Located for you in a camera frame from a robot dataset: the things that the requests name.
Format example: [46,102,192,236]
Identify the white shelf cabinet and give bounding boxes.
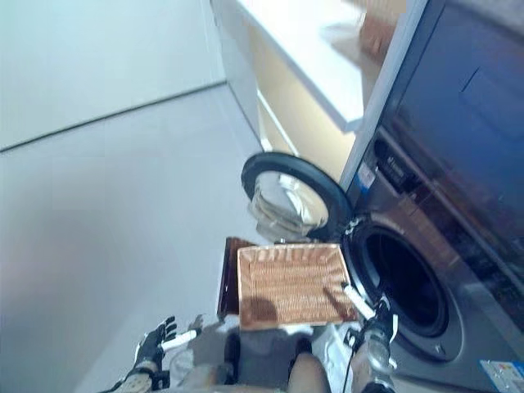
[210,0,406,183]

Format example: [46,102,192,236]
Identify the wicker laundry basket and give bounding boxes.
[236,243,360,331]

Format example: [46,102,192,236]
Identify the brown glossy stool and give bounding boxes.
[216,236,257,318]

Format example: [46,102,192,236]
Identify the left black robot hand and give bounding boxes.
[134,314,197,369]

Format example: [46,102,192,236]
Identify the grey washing machine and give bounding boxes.
[337,0,524,393]

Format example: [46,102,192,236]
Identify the blue white washer label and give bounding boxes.
[355,163,377,197]

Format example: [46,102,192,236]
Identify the round glass washer door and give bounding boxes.
[240,151,354,243]

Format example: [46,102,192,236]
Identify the blue white energy label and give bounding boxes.
[477,359,524,393]

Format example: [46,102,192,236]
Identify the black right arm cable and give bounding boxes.
[343,346,355,393]

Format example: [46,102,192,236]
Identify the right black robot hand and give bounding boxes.
[343,284,399,341]

